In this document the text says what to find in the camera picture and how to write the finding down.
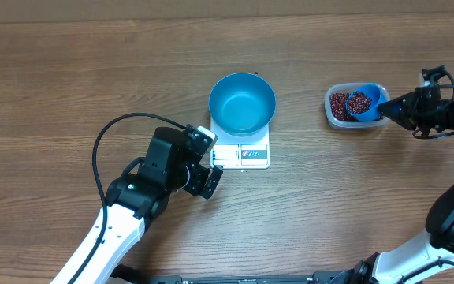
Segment teal metal bowl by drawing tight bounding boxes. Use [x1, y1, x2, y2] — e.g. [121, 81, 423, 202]
[208, 73, 277, 136]

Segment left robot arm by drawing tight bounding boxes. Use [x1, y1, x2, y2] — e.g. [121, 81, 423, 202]
[53, 125, 223, 283]

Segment clear plastic container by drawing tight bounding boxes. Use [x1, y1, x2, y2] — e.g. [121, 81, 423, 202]
[324, 82, 389, 130]

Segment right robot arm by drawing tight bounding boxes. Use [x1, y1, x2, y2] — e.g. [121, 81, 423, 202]
[334, 66, 454, 283]

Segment red adzuki beans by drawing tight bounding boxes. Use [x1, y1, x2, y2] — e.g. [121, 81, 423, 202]
[329, 92, 384, 122]

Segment white digital kitchen scale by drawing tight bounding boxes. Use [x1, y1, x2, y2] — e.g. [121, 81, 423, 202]
[210, 119, 270, 170]

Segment blue plastic measuring scoop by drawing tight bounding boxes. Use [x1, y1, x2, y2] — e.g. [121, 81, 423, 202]
[345, 84, 386, 122]

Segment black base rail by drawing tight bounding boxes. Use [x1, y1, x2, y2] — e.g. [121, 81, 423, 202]
[110, 264, 347, 284]

